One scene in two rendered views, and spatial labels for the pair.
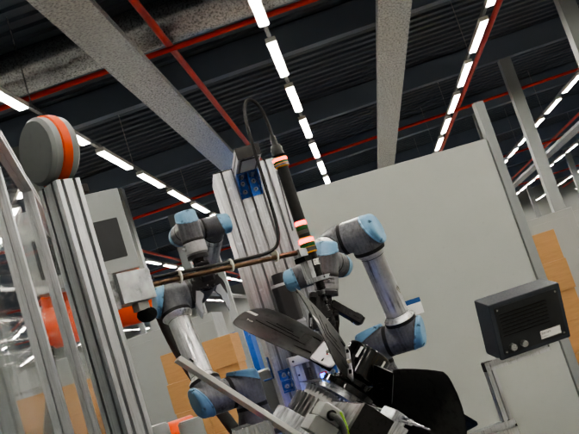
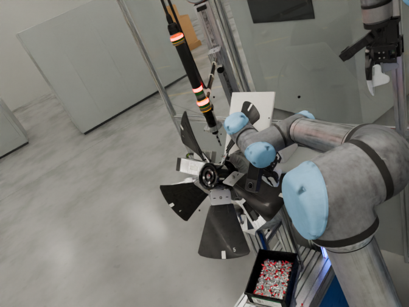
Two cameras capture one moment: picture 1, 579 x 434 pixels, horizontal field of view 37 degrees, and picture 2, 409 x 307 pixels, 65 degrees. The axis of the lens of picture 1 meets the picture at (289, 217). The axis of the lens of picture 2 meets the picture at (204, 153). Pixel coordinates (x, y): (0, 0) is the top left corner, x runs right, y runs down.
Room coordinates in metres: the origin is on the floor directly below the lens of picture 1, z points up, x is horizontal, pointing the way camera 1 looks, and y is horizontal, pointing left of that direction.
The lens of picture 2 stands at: (3.36, -0.55, 1.99)
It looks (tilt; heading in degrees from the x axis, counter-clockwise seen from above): 30 degrees down; 156
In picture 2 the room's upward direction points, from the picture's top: 24 degrees counter-clockwise
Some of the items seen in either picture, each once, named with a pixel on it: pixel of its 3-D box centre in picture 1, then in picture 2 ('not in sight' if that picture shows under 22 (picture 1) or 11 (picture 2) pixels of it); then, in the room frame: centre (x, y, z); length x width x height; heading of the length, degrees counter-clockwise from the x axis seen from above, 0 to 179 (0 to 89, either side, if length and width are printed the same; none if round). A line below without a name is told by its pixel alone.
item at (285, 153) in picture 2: not in sight; (278, 146); (2.07, 0.50, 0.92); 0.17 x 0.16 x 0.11; 102
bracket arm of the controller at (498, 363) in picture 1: (515, 356); not in sight; (2.86, -0.57, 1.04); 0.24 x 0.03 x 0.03; 102
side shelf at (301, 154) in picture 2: not in sight; (290, 160); (2.15, 0.49, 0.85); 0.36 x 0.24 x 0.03; 12
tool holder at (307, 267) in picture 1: (311, 264); (209, 116); (2.37, -0.02, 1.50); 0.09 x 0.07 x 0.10; 137
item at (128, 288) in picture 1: (126, 289); (216, 55); (1.92, 0.40, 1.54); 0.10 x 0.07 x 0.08; 137
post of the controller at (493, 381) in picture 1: (496, 391); not in sight; (2.84, -0.47, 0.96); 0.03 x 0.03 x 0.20; 12
